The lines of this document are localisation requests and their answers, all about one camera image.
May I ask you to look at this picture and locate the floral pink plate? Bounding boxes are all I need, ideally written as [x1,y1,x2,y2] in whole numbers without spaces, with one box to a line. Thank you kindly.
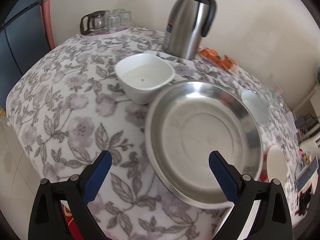
[266,144,288,186]

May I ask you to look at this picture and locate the orange snack packet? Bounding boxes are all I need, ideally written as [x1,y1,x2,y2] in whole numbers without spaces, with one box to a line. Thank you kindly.
[221,55,239,74]
[199,48,222,67]

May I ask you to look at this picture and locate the pink foam roll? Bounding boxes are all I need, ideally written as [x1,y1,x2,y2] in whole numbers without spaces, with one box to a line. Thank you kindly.
[40,1,55,50]

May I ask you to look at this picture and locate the clear glass mug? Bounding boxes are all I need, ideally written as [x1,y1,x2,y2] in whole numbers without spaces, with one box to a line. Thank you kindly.
[265,74,284,99]

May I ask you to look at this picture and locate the round floral bowl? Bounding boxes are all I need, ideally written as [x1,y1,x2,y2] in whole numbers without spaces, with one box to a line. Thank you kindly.
[241,89,270,126]

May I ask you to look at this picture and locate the steel thermos jug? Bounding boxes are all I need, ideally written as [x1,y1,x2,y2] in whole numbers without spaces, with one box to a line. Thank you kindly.
[163,0,217,60]

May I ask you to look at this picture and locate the large steel plate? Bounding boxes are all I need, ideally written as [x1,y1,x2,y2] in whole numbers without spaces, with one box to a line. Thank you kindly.
[145,81,263,209]

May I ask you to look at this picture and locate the small glass cup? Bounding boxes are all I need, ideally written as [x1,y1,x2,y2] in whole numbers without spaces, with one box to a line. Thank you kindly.
[119,10,133,28]
[107,14,121,33]
[112,9,126,16]

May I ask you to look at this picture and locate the white square bowl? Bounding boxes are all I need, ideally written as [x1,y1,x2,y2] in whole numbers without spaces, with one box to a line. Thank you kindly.
[114,54,175,105]

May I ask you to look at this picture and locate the floral fleece tablecloth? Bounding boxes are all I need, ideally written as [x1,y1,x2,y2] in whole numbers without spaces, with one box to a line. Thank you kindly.
[5,25,303,240]

